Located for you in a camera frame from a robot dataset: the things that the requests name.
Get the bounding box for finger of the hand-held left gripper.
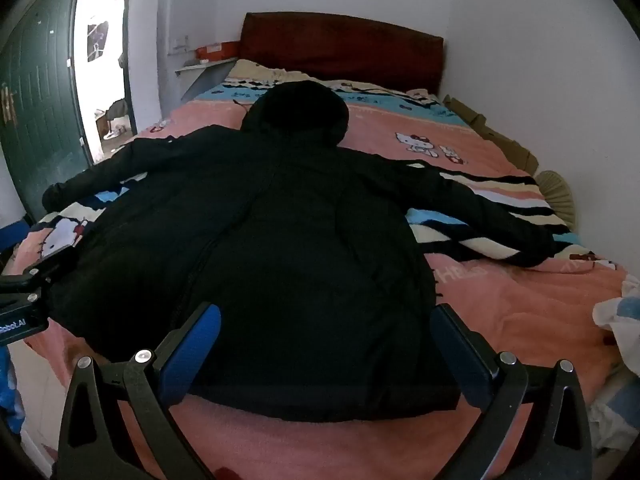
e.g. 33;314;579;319
22;246;81;286

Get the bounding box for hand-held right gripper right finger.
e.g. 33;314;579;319
430;304;593;480

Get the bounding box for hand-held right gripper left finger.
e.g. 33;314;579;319
57;302;223;480

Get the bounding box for black hooded jacket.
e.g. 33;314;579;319
41;80;558;423

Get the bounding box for pink cartoon printed blanket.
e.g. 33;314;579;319
10;59;631;480

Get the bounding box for dark green door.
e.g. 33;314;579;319
0;0;96;221

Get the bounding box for white and blue cloth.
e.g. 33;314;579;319
592;275;640;378

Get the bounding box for beige folding fan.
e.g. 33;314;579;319
535;170;576;226

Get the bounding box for brown cardboard pieces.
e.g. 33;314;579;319
442;94;540;173

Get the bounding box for dark hanging cloth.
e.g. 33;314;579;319
87;21;110;63

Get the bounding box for orange box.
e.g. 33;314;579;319
195;42;241;61

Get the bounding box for dark red headboard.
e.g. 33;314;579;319
237;11;446;96

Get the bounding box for white wall shelf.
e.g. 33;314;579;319
175;56;238;101

